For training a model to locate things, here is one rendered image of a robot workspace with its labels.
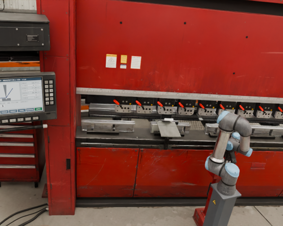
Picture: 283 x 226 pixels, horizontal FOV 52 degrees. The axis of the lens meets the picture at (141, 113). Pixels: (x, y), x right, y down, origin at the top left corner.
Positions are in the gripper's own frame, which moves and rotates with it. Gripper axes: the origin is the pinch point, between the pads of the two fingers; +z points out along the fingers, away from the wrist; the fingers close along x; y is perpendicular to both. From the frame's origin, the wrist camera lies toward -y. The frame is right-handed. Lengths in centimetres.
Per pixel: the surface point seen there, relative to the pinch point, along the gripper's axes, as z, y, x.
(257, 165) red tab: 17, 13, -49
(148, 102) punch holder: -42, 48, 69
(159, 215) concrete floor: 76, 12, 49
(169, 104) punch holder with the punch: -41, 45, 50
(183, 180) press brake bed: 40, 24, 26
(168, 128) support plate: -23, 32, 51
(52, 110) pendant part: -56, 17, 153
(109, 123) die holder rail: -18, 52, 102
